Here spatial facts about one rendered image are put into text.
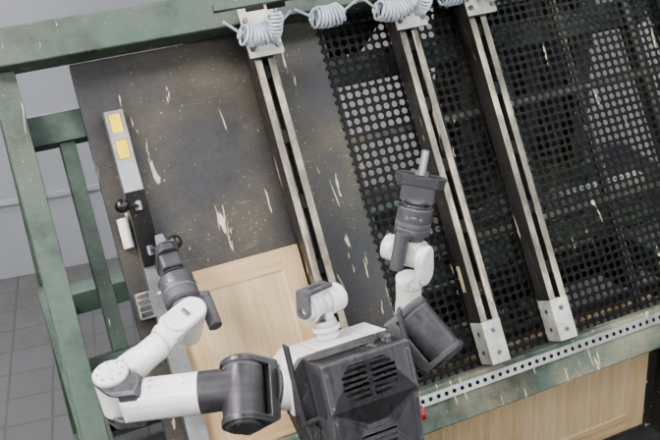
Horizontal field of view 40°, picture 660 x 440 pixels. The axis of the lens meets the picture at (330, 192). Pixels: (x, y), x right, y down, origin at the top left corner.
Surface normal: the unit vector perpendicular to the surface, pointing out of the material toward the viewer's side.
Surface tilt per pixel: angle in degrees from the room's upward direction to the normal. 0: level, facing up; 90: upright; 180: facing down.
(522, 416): 90
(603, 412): 90
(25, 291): 0
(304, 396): 67
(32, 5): 90
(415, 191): 78
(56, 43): 60
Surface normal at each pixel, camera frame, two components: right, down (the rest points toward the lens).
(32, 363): -0.07, -0.90
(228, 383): -0.07, -0.54
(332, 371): 0.37, 0.00
